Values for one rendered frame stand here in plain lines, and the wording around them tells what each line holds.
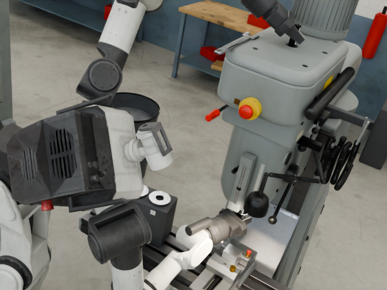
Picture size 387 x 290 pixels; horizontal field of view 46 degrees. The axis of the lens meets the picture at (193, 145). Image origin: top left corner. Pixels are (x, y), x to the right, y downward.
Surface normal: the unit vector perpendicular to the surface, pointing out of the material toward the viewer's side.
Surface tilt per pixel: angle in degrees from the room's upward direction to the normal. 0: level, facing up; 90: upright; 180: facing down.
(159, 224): 90
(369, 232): 0
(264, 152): 90
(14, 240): 90
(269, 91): 90
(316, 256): 0
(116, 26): 57
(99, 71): 61
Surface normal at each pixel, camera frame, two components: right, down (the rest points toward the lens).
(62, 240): 0.18, -0.84
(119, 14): -0.08, -0.07
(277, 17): -0.19, 0.48
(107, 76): 0.27, 0.07
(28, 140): -0.65, 0.00
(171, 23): -0.50, 0.37
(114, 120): 0.88, -0.20
